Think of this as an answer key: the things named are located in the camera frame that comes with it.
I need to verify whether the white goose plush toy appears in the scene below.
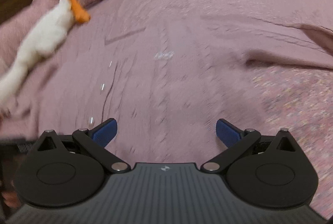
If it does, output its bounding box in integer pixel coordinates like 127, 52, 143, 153
1, 0, 90, 106

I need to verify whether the pink floral bedspread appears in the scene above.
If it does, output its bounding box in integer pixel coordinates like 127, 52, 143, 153
0, 0, 333, 219

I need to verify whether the pink knitted sweater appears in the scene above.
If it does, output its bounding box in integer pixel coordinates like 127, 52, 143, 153
38, 15, 332, 164

